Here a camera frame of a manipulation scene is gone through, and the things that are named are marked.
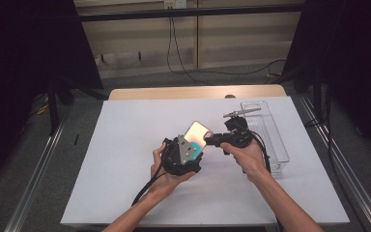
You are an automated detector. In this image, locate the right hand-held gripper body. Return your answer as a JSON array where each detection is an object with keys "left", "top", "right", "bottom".
[{"left": 216, "top": 106, "right": 263, "bottom": 150}]

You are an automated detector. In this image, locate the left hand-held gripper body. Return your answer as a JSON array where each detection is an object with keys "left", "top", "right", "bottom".
[{"left": 159, "top": 134, "right": 205, "bottom": 177}]

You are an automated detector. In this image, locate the pink and blue phone case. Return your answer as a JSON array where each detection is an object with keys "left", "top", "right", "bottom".
[{"left": 183, "top": 120, "right": 214, "bottom": 162}]

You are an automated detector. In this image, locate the person's left hand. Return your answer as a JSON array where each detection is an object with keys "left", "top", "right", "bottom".
[{"left": 146, "top": 143, "right": 197, "bottom": 201}]

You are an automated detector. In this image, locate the person's right hand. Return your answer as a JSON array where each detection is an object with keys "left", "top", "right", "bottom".
[{"left": 219, "top": 138, "right": 271, "bottom": 184}]

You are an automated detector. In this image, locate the clear plastic tray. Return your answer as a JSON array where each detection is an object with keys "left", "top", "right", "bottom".
[{"left": 240, "top": 109, "right": 291, "bottom": 179}]

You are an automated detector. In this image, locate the white table sheet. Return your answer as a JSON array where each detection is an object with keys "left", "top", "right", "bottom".
[{"left": 60, "top": 96, "right": 351, "bottom": 226}]

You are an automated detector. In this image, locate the black metal stand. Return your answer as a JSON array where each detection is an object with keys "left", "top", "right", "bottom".
[
  {"left": 313, "top": 61, "right": 324, "bottom": 121},
  {"left": 46, "top": 75, "right": 61, "bottom": 136}
]

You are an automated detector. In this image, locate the black horizontal bar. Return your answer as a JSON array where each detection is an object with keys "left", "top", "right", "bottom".
[{"left": 76, "top": 3, "right": 305, "bottom": 23}]

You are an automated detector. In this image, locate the black curtain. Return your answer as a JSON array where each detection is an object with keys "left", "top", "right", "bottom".
[
  {"left": 0, "top": 0, "right": 104, "bottom": 189},
  {"left": 283, "top": 0, "right": 371, "bottom": 166}
]

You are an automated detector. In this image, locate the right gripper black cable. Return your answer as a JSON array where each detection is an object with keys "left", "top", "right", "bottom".
[{"left": 250, "top": 130, "right": 272, "bottom": 174}]

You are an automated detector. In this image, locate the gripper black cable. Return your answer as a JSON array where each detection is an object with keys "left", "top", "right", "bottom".
[
  {"left": 130, "top": 167, "right": 166, "bottom": 207},
  {"left": 250, "top": 130, "right": 272, "bottom": 174}
]

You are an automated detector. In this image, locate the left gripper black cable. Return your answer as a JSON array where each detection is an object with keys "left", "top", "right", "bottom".
[{"left": 130, "top": 167, "right": 166, "bottom": 207}]

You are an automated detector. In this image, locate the black hanging cable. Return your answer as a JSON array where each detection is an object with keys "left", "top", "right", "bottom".
[
  {"left": 165, "top": 17, "right": 214, "bottom": 86},
  {"left": 172, "top": 17, "right": 287, "bottom": 76}
]

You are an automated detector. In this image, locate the black floor cable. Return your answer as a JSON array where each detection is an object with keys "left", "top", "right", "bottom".
[{"left": 303, "top": 84, "right": 336, "bottom": 168}]

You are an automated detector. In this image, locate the aluminium floor rail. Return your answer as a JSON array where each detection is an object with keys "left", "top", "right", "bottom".
[
  {"left": 4, "top": 107, "right": 71, "bottom": 232},
  {"left": 298, "top": 94, "right": 371, "bottom": 232}
]

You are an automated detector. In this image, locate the white wall socket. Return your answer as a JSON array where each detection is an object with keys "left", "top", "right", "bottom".
[{"left": 163, "top": 0, "right": 187, "bottom": 10}]

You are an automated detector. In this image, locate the yellow floor cable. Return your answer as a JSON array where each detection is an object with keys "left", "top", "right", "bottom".
[{"left": 28, "top": 101, "right": 50, "bottom": 117}]

